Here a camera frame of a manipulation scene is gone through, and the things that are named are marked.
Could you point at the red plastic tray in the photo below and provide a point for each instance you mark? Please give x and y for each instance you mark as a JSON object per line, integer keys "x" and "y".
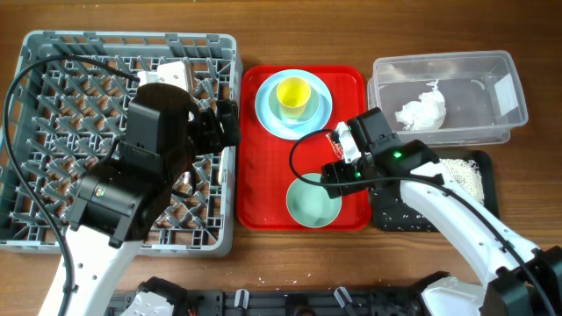
{"x": 263, "y": 170}

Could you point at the white plastic spoon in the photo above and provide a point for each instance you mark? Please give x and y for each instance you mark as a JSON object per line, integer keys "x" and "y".
{"x": 222, "y": 166}

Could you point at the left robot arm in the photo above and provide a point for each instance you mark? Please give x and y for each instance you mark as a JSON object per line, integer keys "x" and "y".
{"x": 119, "y": 199}

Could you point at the yellow plastic cup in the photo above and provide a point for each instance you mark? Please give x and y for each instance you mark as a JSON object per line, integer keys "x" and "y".
{"x": 293, "y": 94}

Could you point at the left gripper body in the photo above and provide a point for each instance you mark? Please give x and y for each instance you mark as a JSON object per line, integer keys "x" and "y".
{"x": 205, "y": 135}

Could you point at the red snack wrapper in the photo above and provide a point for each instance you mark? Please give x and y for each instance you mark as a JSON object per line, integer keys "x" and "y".
{"x": 334, "y": 145}

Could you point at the clear plastic bin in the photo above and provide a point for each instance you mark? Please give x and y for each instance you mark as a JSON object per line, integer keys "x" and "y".
{"x": 483, "y": 97}

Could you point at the white napkin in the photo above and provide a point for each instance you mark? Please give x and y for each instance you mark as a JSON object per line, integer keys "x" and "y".
{"x": 426, "y": 113}

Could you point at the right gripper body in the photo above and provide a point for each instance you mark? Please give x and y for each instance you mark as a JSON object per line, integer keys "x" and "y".
{"x": 340, "y": 171}

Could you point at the rice and food scraps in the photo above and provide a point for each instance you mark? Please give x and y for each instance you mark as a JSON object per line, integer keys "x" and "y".
{"x": 467, "y": 175}

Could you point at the white plastic fork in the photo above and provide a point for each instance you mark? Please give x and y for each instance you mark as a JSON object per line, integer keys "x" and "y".
{"x": 187, "y": 178}

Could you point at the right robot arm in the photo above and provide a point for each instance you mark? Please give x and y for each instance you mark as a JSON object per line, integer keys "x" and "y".
{"x": 516, "y": 277}

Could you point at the light blue plate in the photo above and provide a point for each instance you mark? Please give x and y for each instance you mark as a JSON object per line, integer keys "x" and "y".
{"x": 270, "y": 124}

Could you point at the black waste tray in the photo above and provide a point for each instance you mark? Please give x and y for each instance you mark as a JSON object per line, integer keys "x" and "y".
{"x": 392, "y": 215}

